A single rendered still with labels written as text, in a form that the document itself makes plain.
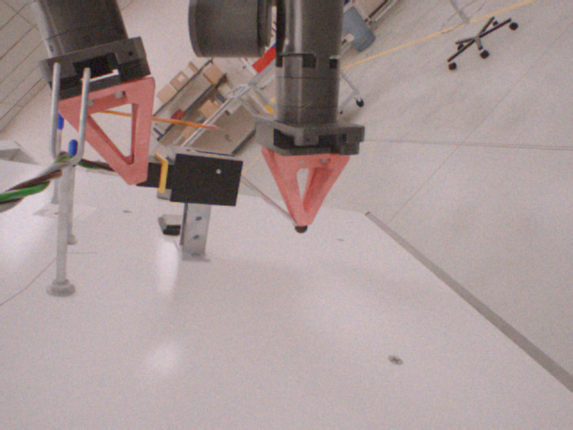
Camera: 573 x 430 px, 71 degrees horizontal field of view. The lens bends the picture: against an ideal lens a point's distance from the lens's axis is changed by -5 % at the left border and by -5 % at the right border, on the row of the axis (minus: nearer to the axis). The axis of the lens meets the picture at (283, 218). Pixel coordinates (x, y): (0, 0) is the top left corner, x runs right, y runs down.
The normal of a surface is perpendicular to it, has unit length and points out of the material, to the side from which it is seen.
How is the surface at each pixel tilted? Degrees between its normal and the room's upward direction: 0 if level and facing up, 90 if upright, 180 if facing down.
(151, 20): 90
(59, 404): 53
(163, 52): 90
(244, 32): 93
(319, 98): 100
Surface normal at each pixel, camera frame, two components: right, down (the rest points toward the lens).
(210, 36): -0.11, 0.73
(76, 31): 0.28, 0.36
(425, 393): 0.18, -0.95
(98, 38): 0.58, 0.23
